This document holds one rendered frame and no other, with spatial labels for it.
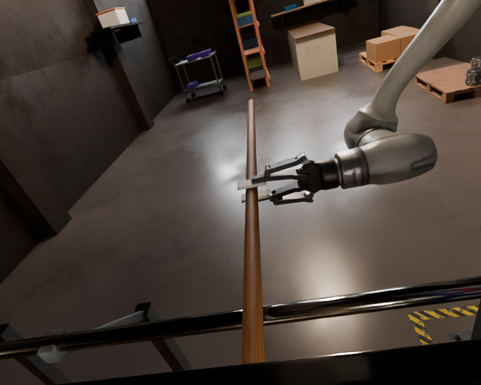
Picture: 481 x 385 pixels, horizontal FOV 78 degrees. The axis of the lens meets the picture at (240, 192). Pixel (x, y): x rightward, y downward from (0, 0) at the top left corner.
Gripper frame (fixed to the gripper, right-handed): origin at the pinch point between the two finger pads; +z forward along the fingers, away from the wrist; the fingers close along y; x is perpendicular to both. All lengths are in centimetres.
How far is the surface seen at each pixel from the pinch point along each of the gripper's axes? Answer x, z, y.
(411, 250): 83, -78, 120
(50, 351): -34, 37, 2
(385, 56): 515, -225, 99
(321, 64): 593, -127, 98
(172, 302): 72, 87, 119
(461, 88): 305, -232, 108
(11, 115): 253, 270, -6
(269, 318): -33.9, -1.4, 2.7
